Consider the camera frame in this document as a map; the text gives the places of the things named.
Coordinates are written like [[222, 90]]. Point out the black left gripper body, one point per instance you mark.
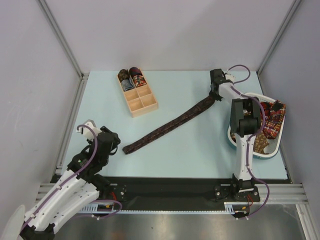
[[116, 141]]

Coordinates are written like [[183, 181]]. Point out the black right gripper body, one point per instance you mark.
[[215, 91]]

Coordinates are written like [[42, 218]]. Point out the dark paisley tie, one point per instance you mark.
[[190, 114]]

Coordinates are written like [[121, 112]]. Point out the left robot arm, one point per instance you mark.
[[80, 185]]

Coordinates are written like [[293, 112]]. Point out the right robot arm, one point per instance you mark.
[[245, 124]]

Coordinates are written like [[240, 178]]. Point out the wooden compartment box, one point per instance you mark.
[[141, 100]]

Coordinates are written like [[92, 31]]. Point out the orange black tie in basket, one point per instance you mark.
[[267, 108]]

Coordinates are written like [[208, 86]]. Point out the grey blue rolled tie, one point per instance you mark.
[[126, 85]]

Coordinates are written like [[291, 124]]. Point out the red black rolled tie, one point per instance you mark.
[[139, 81]]

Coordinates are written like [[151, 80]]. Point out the brown rolled tie in box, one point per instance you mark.
[[123, 75]]

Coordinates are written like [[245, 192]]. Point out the navy red rolled tie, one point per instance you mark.
[[135, 71]]

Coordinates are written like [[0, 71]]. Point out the brown patterned tie in basket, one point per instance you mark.
[[260, 143]]

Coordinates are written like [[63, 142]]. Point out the white teal plastic basket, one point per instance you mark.
[[272, 148]]

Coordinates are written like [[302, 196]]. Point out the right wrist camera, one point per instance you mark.
[[229, 76]]

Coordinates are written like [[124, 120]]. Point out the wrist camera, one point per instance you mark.
[[87, 129], [229, 76]]

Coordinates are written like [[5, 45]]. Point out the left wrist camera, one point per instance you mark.
[[87, 129]]

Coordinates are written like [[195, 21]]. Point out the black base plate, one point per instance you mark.
[[131, 190]]

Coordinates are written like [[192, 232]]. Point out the aluminium frame rail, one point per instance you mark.
[[54, 25]]

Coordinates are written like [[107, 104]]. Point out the white cable duct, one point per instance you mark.
[[105, 208]]

